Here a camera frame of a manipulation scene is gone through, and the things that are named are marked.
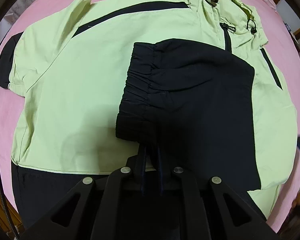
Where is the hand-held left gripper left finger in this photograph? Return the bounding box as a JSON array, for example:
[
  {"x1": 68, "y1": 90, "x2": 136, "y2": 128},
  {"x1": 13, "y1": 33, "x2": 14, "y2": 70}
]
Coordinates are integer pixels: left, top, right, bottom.
[{"x1": 22, "y1": 148, "x2": 148, "y2": 240}]

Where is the light green black hooded jacket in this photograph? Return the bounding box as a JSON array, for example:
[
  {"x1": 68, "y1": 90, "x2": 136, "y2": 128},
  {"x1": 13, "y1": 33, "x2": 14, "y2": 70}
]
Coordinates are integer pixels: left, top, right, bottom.
[{"x1": 0, "y1": 0, "x2": 298, "y2": 230}]

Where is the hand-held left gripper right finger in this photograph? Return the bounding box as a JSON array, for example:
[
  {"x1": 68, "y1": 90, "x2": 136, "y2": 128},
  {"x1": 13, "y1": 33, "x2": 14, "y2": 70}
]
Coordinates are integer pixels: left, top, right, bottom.
[{"x1": 157, "y1": 147, "x2": 276, "y2": 240}]

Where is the pink bed sheet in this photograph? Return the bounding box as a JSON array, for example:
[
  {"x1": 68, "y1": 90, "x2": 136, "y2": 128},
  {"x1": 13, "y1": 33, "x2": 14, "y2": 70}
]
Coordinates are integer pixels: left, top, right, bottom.
[{"x1": 0, "y1": 0, "x2": 300, "y2": 230}]

